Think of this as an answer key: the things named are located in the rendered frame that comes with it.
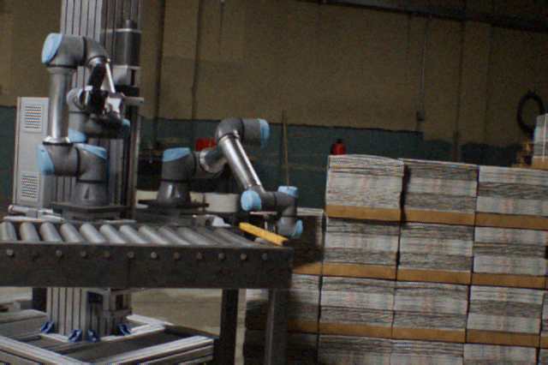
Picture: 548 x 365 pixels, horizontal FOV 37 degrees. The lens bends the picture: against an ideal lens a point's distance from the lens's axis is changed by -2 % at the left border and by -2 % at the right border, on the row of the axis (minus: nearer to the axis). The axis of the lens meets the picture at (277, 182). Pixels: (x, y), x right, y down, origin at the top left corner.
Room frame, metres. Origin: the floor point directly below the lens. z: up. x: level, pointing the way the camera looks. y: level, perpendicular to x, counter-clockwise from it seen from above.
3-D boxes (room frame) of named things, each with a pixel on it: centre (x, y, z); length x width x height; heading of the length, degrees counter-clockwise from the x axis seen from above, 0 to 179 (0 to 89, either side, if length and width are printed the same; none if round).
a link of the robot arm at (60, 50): (3.13, 0.84, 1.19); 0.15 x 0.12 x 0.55; 120
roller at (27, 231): (2.43, 0.73, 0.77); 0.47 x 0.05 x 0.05; 19
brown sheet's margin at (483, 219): (3.33, -0.92, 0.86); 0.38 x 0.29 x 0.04; 177
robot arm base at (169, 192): (3.60, 0.45, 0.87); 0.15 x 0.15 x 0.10
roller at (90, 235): (2.49, 0.55, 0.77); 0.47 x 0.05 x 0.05; 19
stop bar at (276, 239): (2.66, 0.04, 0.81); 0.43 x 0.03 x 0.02; 19
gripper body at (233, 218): (3.03, 0.11, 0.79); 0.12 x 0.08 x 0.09; 110
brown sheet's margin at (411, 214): (3.35, -0.63, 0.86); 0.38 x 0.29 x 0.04; 177
